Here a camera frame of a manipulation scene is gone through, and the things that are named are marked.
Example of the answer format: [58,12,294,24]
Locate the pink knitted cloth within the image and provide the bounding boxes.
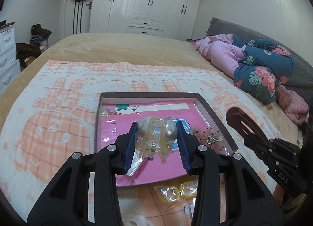
[275,85,309,125]

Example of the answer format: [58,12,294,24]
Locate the white floral claw hair clip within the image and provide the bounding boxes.
[122,213,152,226]

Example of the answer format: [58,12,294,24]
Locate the dark clothes pile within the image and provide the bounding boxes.
[30,24,52,45]

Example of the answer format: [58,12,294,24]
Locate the pink padded jacket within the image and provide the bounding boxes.
[194,34,246,79]

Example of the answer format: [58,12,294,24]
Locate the polka dot mesh bow clip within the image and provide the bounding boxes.
[191,127,230,156]

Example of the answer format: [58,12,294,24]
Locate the brown cardboard tray box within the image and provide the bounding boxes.
[95,92,238,187]

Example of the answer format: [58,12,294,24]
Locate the blue floral quilt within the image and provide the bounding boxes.
[233,45,294,105]

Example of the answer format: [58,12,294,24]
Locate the pearl hair accessory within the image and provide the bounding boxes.
[127,116,178,176]

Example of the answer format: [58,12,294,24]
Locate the orange white plush blanket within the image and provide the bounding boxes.
[1,60,285,219]

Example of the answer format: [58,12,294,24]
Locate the yellow bracelets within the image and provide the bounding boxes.
[154,179,199,203]

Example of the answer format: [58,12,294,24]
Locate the dark red banana hair clip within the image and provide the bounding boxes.
[226,107,268,140]

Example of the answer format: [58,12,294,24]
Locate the grey headboard cushion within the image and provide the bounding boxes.
[206,17,312,106]

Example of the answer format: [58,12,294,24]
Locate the white drawer cabinet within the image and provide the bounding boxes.
[0,22,21,94]

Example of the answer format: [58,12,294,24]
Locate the white wardrobe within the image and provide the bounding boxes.
[90,0,201,41]

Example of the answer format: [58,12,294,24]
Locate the pink book in tray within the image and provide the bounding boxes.
[100,102,211,187]

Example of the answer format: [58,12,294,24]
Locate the beige bed sheet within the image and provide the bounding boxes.
[0,32,301,143]

